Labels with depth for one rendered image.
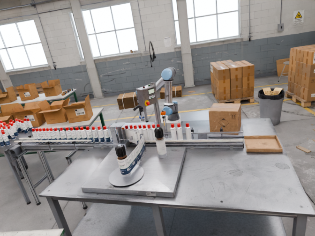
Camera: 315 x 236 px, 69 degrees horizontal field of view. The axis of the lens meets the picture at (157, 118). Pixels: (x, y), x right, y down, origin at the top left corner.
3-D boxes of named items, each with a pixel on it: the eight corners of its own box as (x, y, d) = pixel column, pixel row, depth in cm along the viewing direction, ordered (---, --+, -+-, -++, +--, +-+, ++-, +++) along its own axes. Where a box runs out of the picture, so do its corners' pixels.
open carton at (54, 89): (41, 98, 578) (36, 84, 564) (50, 93, 617) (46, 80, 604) (56, 97, 570) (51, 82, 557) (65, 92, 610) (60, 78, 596)
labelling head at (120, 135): (114, 149, 247) (108, 127, 238) (119, 143, 259) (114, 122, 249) (126, 149, 243) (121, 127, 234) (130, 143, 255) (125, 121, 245)
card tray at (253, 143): (246, 152, 213) (246, 148, 212) (243, 138, 236) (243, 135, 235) (282, 152, 205) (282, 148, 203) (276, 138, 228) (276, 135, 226)
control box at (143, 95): (139, 106, 242) (136, 88, 235) (151, 101, 251) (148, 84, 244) (145, 107, 234) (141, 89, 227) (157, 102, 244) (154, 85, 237)
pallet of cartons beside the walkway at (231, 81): (255, 102, 548) (255, 65, 515) (220, 106, 556) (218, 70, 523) (240, 89, 659) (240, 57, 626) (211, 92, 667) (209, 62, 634)
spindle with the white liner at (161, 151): (157, 158, 217) (152, 129, 206) (159, 153, 225) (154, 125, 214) (166, 158, 215) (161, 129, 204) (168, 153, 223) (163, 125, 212)
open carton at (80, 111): (65, 126, 365) (58, 104, 352) (75, 114, 412) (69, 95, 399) (89, 122, 364) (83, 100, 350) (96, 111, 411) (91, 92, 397)
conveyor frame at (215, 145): (93, 148, 267) (92, 144, 266) (98, 143, 277) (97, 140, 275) (243, 148, 220) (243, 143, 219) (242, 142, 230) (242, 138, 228)
